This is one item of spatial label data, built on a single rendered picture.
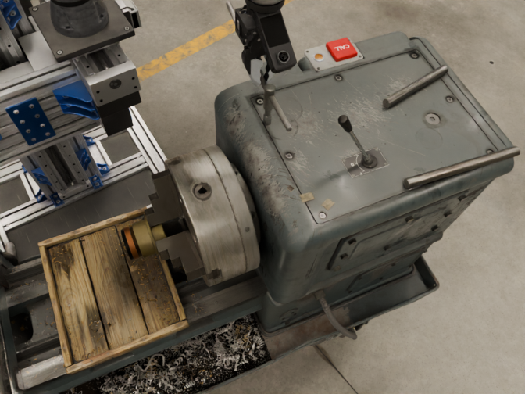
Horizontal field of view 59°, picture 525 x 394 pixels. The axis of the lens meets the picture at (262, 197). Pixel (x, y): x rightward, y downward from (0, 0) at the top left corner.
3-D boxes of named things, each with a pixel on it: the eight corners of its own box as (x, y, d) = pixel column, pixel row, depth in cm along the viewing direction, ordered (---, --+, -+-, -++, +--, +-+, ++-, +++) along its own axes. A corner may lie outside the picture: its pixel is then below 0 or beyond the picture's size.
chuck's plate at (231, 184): (212, 179, 132) (212, 119, 103) (254, 281, 121) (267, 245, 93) (200, 183, 131) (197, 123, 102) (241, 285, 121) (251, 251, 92)
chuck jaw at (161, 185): (192, 204, 111) (178, 159, 106) (196, 212, 106) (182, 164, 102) (147, 220, 108) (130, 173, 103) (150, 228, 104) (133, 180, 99)
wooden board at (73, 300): (148, 212, 134) (146, 205, 130) (190, 327, 119) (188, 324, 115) (42, 248, 127) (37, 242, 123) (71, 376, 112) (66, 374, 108)
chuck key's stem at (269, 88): (273, 125, 103) (276, 89, 93) (264, 127, 102) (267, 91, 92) (269, 118, 104) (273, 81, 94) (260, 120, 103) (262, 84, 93)
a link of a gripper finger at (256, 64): (250, 69, 100) (254, 35, 92) (261, 88, 97) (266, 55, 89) (237, 72, 99) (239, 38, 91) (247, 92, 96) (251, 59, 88)
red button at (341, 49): (344, 42, 118) (347, 36, 116) (356, 59, 116) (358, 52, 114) (324, 48, 117) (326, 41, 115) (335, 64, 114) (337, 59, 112)
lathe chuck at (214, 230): (200, 183, 131) (197, 123, 102) (241, 285, 121) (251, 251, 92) (169, 193, 129) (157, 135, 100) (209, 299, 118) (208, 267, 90)
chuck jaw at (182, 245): (201, 223, 106) (219, 265, 100) (203, 235, 110) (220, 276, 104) (154, 240, 104) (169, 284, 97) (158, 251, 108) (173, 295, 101)
